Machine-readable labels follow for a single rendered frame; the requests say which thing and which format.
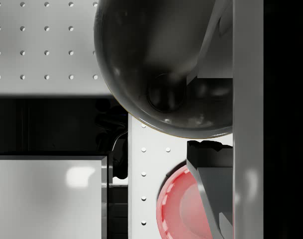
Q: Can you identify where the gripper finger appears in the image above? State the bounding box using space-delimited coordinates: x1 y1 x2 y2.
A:
186 139 234 239
186 0 234 87

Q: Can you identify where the black stove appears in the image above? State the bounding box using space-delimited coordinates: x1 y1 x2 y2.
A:
0 93 129 239

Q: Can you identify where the red plate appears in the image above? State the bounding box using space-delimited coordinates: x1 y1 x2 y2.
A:
156 164 216 239

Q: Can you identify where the yellow mug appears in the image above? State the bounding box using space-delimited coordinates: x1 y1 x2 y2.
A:
93 0 234 139

